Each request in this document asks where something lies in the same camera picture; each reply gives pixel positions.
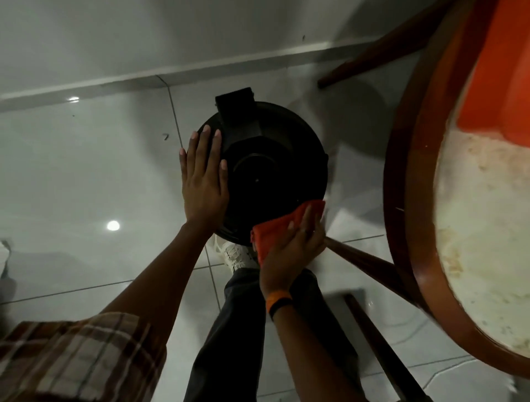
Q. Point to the orange cleaning cloth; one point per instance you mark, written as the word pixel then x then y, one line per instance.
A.
pixel 273 236

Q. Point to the person's right hand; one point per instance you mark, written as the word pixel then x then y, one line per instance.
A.
pixel 290 256

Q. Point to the round wooden marble-top table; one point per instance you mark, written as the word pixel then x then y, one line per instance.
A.
pixel 418 248

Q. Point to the person's right forearm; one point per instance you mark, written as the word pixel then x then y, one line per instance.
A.
pixel 314 356

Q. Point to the person's left hand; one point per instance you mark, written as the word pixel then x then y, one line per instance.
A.
pixel 203 190

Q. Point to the black round trash bin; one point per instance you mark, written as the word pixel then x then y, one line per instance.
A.
pixel 273 174

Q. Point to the orange and black wristband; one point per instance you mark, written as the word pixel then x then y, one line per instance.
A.
pixel 278 302

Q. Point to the person's left thumb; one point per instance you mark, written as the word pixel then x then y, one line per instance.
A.
pixel 225 178

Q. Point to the person's left little finger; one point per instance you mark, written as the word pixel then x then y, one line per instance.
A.
pixel 183 163

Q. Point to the brown plaid shirt sleeve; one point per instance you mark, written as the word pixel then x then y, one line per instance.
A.
pixel 78 360

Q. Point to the dark grey trousers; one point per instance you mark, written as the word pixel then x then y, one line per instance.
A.
pixel 232 343

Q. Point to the person's left forearm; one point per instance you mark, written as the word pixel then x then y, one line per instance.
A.
pixel 161 273

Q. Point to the white sneaker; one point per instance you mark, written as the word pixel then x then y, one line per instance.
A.
pixel 236 254

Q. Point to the person's left middle finger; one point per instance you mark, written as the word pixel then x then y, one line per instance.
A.
pixel 205 145

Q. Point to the person's right thumb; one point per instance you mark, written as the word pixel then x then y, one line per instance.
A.
pixel 287 236

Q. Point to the orange plastic container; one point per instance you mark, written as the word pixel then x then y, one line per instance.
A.
pixel 497 74

